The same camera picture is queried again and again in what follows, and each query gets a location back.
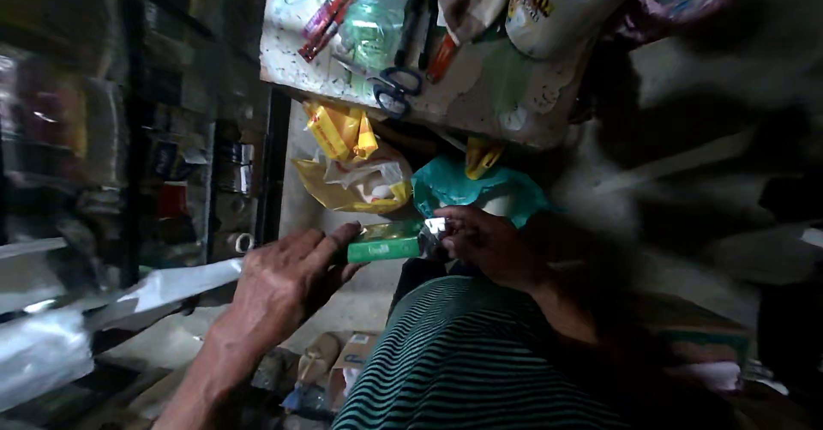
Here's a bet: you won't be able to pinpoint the person's right hand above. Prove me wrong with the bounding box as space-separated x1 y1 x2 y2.
433 205 555 293

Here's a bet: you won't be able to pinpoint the person's left hand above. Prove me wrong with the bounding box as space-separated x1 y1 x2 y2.
232 221 365 349

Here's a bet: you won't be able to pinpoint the silver clear packet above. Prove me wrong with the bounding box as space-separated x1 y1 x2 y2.
418 217 450 262

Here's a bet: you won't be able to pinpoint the green rectangular box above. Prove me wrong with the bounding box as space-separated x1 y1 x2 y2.
347 219 427 265

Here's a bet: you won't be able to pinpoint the person's right forearm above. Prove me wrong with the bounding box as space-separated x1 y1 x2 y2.
530 268 637 379

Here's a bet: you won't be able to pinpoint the person's left forearm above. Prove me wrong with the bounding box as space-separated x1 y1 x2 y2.
152 307 274 430

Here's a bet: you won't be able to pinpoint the teal plastic bag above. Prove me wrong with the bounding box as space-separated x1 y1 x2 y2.
411 155 554 229

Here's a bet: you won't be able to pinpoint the small yellow packet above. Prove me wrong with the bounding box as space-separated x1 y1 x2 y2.
465 136 505 180

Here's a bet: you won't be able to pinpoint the yellow and white plastic bag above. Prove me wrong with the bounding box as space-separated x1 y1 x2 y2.
292 144 413 215

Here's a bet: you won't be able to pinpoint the person's legs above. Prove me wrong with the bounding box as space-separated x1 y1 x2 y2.
386 258 480 329

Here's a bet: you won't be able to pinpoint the small cardboard box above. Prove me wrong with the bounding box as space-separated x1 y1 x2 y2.
328 331 380 413

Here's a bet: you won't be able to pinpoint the paint-stained table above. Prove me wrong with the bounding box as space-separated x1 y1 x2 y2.
260 0 602 151

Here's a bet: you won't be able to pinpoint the yellow printed plastic bag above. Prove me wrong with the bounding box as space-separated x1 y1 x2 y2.
303 101 379 162

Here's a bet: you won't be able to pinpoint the white plastic sheet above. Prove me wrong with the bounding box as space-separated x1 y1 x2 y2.
87 258 244 333

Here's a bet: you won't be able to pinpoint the dark metal shelf with goods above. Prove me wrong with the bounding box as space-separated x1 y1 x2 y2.
0 0 290 289

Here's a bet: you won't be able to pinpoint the person's body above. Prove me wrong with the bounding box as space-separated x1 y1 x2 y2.
331 275 634 430

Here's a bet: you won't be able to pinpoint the orange-red cutter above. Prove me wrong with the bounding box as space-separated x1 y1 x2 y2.
426 33 459 85

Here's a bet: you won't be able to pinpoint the black marker pen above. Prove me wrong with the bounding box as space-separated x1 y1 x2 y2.
418 0 439 71
394 0 427 68

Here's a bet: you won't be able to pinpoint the beige cloth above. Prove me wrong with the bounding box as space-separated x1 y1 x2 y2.
438 0 517 46

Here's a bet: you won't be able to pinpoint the clear green plastic bottle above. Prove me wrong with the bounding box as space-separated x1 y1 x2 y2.
339 0 411 74

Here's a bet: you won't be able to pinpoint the white printed bucket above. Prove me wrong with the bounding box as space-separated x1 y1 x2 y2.
505 0 631 61

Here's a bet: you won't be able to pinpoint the large cardboard box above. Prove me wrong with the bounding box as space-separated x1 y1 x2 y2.
633 292 752 370

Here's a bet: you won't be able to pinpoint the crumpled translucent plastic bag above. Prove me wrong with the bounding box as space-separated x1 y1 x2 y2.
0 308 96 413

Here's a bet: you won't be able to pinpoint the scissors with blue handles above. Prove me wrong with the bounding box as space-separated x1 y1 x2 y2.
332 52 423 120

